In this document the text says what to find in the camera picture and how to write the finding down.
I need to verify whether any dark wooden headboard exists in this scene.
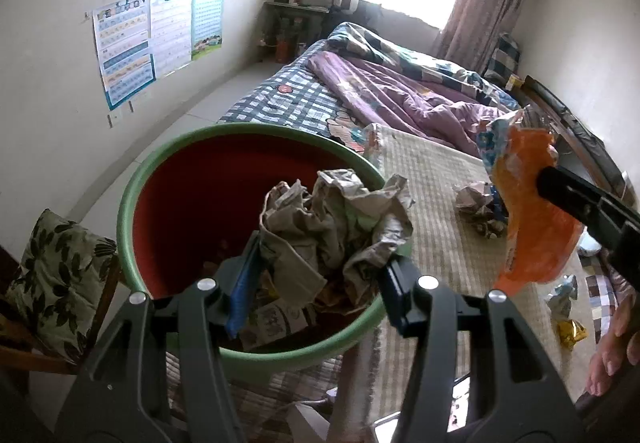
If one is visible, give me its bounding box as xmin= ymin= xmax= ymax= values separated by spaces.
xmin=520 ymin=75 xmax=636 ymax=204

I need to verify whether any person's right hand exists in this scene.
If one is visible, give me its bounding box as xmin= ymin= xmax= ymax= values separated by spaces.
xmin=586 ymin=292 xmax=640 ymax=398

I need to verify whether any leaf print seat cushion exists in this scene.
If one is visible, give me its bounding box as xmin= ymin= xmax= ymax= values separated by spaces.
xmin=5 ymin=209 xmax=118 ymax=364

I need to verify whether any orange snack wrapper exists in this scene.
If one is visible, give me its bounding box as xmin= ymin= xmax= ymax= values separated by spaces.
xmin=475 ymin=105 xmax=586 ymax=294

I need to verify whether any pale blue wrapper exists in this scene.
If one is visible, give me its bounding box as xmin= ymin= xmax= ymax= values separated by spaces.
xmin=547 ymin=275 xmax=579 ymax=319

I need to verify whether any grey newspaper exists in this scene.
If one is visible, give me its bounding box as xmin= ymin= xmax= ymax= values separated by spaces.
xmin=257 ymin=168 xmax=415 ymax=304

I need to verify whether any dark side table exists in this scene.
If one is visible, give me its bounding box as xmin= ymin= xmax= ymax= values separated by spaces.
xmin=262 ymin=0 xmax=331 ymax=64

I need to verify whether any yellow wrapper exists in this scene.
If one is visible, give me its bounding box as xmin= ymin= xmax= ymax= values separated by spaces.
xmin=557 ymin=318 xmax=588 ymax=350

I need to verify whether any teal wall poster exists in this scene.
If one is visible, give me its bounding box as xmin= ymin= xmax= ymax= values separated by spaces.
xmin=190 ymin=0 xmax=225 ymax=61

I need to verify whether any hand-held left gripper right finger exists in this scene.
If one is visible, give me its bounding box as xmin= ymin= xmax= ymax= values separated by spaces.
xmin=380 ymin=255 xmax=586 ymax=443

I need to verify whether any grey patterned carton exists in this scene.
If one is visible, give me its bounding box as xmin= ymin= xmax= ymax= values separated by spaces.
xmin=249 ymin=302 xmax=309 ymax=350

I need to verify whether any blue patterned quilt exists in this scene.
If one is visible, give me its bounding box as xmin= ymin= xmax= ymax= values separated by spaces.
xmin=320 ymin=22 xmax=521 ymax=111

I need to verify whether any wooden chair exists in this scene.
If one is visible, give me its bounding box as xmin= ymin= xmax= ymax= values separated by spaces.
xmin=0 ymin=243 xmax=123 ymax=379

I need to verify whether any beige striped mat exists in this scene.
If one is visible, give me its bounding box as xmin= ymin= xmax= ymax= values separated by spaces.
xmin=165 ymin=123 xmax=591 ymax=443

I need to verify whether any blue white checked cushion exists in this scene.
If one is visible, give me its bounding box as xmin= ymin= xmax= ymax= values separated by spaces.
xmin=482 ymin=33 xmax=521 ymax=84

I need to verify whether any red blue checked cloth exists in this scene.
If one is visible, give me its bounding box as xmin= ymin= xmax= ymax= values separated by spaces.
xmin=582 ymin=273 xmax=631 ymax=319

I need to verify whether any white printed paper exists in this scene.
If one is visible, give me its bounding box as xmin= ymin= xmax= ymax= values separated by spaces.
xmin=452 ymin=180 xmax=508 ymax=239

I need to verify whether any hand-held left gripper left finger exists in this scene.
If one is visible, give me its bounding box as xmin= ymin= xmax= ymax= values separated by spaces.
xmin=54 ymin=230 xmax=262 ymax=443

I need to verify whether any blue checked bed sheet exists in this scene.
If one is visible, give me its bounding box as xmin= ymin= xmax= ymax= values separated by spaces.
xmin=220 ymin=60 xmax=371 ymax=154

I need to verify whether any white wall poster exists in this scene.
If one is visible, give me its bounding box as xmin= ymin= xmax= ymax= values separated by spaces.
xmin=149 ymin=0 xmax=193 ymax=78

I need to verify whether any blue bordered wall poster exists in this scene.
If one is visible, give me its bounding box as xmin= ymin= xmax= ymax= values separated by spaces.
xmin=92 ymin=0 xmax=157 ymax=111

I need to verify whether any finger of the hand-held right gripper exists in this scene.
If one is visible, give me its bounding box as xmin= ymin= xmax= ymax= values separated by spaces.
xmin=536 ymin=165 xmax=640 ymax=254

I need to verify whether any red bin with green rim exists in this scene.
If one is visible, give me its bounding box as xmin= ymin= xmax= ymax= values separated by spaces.
xmin=116 ymin=123 xmax=413 ymax=371

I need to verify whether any purple quilt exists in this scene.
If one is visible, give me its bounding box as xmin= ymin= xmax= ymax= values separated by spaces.
xmin=305 ymin=50 xmax=511 ymax=158

